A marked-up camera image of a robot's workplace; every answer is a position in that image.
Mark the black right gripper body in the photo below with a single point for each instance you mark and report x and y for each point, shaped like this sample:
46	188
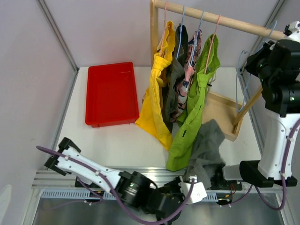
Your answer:
258	65

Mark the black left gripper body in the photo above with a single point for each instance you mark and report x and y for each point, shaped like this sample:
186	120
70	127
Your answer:
172	188

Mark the blue hanger of grey shorts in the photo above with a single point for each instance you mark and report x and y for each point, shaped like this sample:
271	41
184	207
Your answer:
239	68

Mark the lime green shorts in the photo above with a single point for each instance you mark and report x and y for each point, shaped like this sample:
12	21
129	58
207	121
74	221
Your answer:
181	148

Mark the grey shorts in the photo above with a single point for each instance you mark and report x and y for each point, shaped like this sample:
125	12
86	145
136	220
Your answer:
205	158

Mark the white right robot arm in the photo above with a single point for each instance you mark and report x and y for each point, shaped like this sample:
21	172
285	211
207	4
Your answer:
282	102

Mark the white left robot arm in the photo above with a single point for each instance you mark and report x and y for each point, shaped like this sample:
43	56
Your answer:
131	190

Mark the pink patterned shorts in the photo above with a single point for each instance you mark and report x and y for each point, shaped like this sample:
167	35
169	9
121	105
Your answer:
183	87

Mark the blue hanger of patterned shorts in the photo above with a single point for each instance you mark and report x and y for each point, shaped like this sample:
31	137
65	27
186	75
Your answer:
196	39

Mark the yellow shorts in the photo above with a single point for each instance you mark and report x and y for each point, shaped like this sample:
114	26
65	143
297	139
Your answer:
150	118

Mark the dark olive shorts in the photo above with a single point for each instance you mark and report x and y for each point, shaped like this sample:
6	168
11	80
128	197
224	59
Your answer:
174	74

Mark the blue hanger of olive shorts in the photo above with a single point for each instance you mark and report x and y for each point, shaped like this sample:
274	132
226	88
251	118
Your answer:
181	28

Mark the pink hanger of yellow shorts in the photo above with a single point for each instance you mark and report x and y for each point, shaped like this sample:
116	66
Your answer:
165	25

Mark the wooden clothes rack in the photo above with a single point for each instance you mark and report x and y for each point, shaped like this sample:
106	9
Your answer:
220	108

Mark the red plastic tray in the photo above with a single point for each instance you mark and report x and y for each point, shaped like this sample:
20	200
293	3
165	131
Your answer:
111	97

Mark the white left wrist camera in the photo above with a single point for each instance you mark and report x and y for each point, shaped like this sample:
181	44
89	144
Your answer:
192	190

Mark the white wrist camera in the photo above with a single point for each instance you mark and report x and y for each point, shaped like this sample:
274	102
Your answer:
192	190
292	31

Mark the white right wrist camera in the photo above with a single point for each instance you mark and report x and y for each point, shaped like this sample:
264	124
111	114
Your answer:
292	31

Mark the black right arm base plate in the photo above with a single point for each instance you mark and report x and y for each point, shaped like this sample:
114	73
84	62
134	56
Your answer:
219	183

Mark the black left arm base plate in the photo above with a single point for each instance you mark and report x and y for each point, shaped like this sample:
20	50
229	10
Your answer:
80	184

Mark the grey slotted cable duct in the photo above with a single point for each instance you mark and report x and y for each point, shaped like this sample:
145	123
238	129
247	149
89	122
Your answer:
85	194

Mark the grey aluminium frame post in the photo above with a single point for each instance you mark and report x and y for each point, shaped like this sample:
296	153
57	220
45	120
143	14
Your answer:
57	33

